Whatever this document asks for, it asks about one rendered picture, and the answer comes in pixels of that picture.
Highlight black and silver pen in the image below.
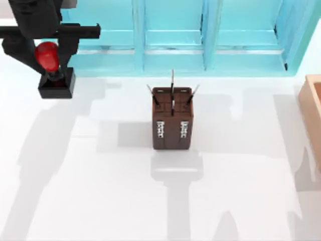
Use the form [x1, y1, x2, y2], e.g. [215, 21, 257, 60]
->
[146, 84, 161, 106]
[185, 84, 201, 105]
[171, 69, 176, 116]

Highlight light blue rack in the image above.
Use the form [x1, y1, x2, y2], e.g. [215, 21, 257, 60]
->
[59, 0, 321, 77]

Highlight brown pen holder box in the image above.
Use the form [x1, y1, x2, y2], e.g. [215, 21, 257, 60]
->
[151, 86, 194, 151]

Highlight shallow salmon-coloured box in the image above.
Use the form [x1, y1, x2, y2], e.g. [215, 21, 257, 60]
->
[297, 74, 321, 174]

